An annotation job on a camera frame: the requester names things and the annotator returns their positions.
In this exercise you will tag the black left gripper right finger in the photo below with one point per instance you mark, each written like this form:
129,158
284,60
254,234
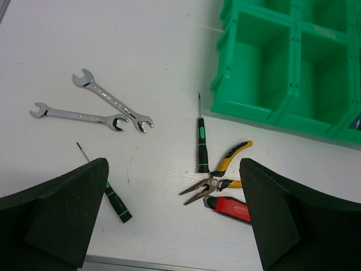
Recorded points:
297,227

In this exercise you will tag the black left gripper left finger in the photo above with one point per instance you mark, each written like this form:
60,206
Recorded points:
49,226

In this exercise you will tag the blue red screwdriver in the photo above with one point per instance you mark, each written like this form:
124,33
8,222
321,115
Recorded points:
356,124

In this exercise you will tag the red black utility knife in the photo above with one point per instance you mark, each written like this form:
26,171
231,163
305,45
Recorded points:
228,206

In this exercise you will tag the silver open-end wrench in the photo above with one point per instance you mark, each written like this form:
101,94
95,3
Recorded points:
113,122
88,82

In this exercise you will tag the green six-compartment bin tray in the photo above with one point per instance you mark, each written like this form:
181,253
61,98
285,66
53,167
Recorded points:
291,64

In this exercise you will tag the aluminium front rail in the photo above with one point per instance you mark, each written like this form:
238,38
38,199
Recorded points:
93,262

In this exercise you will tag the yellow handle needle-nose pliers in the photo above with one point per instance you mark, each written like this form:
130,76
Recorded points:
216,180

